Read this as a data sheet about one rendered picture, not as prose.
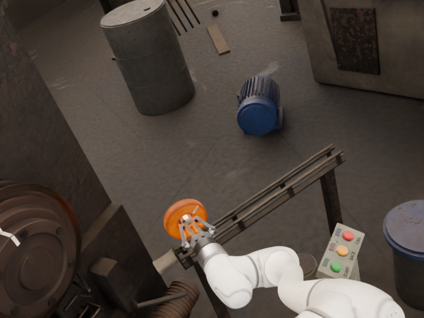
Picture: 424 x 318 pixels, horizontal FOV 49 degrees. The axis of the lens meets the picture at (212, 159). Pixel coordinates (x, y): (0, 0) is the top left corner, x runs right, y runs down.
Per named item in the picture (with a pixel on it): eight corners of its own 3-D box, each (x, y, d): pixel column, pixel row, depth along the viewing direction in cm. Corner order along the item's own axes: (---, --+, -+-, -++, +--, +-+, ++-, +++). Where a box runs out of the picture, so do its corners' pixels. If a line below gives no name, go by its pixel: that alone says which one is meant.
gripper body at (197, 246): (200, 267, 147) (188, 248, 154) (223, 253, 149) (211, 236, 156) (194, 252, 142) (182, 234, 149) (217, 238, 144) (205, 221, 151)
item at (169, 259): (157, 267, 185) (150, 259, 182) (176, 255, 186) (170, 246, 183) (162, 277, 180) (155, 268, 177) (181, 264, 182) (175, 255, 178)
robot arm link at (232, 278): (200, 282, 141) (237, 271, 147) (223, 320, 130) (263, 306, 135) (203, 255, 136) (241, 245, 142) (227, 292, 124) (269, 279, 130)
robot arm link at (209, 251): (233, 265, 145) (224, 253, 149) (226, 248, 139) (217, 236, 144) (208, 281, 143) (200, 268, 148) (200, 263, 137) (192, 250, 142)
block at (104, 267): (110, 307, 186) (84, 270, 172) (122, 291, 191) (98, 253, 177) (130, 315, 180) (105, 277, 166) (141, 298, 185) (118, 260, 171)
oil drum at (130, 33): (125, 115, 438) (84, 27, 386) (158, 81, 475) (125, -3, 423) (175, 118, 406) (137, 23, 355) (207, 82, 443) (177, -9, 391)
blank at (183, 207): (189, 238, 170) (192, 243, 167) (154, 228, 161) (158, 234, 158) (211, 204, 166) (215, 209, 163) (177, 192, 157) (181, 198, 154)
